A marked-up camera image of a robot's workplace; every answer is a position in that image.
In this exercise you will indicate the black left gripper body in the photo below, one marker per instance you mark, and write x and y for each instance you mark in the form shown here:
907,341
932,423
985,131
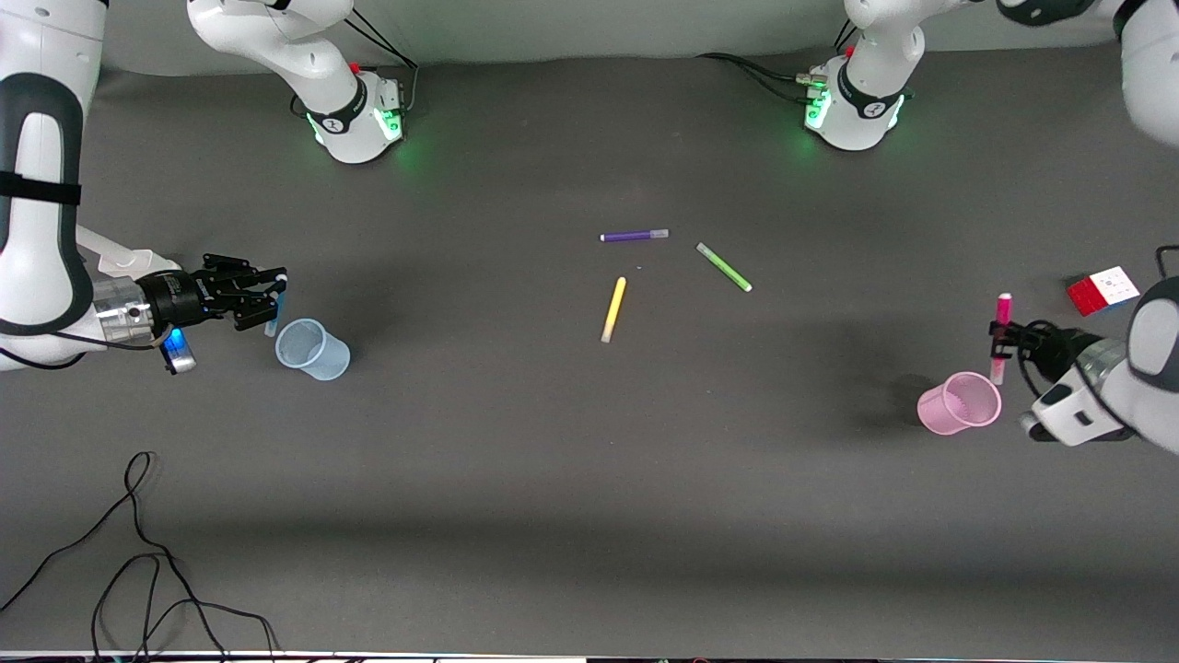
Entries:
1057,351

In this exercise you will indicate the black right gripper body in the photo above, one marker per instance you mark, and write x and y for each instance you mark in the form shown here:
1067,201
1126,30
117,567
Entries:
181,296

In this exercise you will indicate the pink marker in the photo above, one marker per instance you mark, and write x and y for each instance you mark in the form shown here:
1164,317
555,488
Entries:
1002,308

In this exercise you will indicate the blue marker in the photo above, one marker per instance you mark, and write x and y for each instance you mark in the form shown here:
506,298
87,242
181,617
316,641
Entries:
274,318

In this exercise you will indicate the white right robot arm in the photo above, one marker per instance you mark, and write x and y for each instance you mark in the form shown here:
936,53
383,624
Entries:
37,184

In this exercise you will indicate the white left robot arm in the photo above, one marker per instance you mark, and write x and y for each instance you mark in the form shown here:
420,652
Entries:
866,92

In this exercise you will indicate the blue plastic cup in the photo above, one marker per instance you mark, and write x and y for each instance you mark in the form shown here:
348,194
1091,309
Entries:
313,354

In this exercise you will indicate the pink plastic cup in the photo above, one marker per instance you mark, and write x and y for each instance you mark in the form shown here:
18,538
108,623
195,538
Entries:
958,410

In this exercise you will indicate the multicoloured puzzle cube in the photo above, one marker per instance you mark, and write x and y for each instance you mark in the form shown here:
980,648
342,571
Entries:
1105,290

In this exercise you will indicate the green marker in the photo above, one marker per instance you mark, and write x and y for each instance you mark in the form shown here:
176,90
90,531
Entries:
724,267

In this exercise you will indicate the yellow marker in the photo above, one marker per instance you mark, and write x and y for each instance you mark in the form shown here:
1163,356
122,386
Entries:
614,308

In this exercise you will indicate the purple marker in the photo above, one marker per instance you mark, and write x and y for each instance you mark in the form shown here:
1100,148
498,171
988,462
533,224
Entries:
631,237

